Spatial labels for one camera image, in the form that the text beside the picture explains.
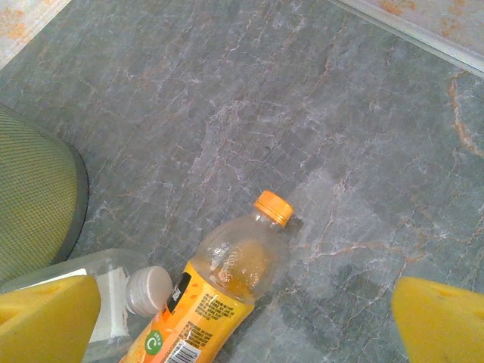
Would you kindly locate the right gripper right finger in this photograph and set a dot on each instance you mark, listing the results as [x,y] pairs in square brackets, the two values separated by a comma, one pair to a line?
[442,325]

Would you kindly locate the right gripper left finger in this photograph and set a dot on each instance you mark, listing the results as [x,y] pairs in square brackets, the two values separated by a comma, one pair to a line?
[45,325]

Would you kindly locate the white label square clear bottle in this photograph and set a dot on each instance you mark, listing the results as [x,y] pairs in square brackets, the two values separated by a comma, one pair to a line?
[151,289]

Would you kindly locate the orange juice bottle yellow cap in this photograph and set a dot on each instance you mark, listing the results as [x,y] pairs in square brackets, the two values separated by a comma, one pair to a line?
[211,298]

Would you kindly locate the green mesh waste bin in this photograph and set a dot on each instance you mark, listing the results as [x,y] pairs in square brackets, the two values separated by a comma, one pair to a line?
[34,189]

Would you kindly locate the aluminium table side rail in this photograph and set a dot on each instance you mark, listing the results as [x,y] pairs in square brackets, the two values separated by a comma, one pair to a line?
[416,36]

